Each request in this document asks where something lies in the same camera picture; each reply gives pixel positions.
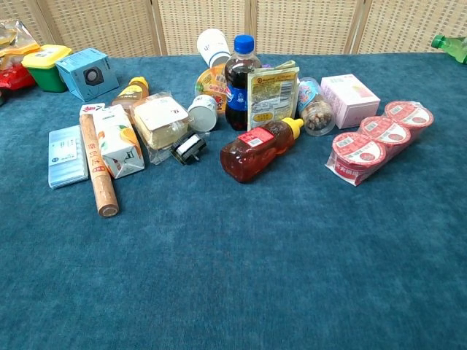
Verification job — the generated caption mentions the red yogurt cup pack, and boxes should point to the red yogurt cup pack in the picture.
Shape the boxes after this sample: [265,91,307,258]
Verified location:
[325,100,436,187]

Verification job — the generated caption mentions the large honey bottle red label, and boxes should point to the large honey bottle red label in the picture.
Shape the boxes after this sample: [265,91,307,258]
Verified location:
[219,117,305,184]

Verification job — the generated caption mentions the black and white plug adapter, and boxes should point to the black and white plug adapter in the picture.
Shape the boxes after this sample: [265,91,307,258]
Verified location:
[169,131,208,166]

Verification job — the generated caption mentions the small white jar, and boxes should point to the small white jar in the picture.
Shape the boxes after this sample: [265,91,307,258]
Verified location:
[187,94,219,133]

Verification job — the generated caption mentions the cola bottle blue cap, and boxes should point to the cola bottle blue cap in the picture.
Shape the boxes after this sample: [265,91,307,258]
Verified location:
[223,34,263,132]

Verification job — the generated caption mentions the yellow sachet pack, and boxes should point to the yellow sachet pack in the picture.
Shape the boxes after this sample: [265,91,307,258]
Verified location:
[247,60,301,133]

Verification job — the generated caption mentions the clear bag with pale cake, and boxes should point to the clear bag with pale cake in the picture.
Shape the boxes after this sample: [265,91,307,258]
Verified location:
[131,91,191,166]

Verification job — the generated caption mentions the orange jelly cup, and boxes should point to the orange jelly cup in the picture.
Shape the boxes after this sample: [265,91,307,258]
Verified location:
[194,63,229,111]

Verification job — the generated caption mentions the blue velvet tablecloth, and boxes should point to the blue velvet tablecloth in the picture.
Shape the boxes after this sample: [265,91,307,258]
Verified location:
[0,52,467,350]

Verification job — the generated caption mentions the orange juice carton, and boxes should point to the orange juice carton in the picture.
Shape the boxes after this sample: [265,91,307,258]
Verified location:
[91,104,146,180]

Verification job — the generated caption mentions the small honey bottle yellow label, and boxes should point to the small honey bottle yellow label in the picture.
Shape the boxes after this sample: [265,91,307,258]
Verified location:
[111,76,150,111]

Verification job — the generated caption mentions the white paper cup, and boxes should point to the white paper cup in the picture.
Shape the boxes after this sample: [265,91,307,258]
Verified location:
[196,28,232,69]

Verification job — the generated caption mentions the long cork-pattern tube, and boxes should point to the long cork-pattern tube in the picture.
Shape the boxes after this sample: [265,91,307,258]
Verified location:
[79,113,120,219]

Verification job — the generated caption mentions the pink box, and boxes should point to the pink box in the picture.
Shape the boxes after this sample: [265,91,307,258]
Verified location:
[320,74,382,130]

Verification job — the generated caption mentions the light blue flat pack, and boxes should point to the light blue flat pack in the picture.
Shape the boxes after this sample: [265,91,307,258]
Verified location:
[47,125,90,190]

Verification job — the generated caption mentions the blue box with speaker print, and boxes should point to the blue box with speaker print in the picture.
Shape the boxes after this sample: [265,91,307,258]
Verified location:
[55,47,120,103]

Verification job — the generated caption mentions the woven rattan folding screen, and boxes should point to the woven rattan folding screen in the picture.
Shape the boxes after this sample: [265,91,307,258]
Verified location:
[0,0,467,58]

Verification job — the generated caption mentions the green container yellow lid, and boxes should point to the green container yellow lid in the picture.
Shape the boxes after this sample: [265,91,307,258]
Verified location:
[21,44,73,93]

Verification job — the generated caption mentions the red snack packet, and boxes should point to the red snack packet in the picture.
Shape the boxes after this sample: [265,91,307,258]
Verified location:
[0,64,37,91]

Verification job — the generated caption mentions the clear snack bag orange band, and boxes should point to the clear snack bag orange band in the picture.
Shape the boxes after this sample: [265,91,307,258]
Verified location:
[0,20,42,71]

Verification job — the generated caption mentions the green plastic bottle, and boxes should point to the green plastic bottle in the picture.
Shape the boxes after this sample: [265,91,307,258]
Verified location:
[431,34,467,65]

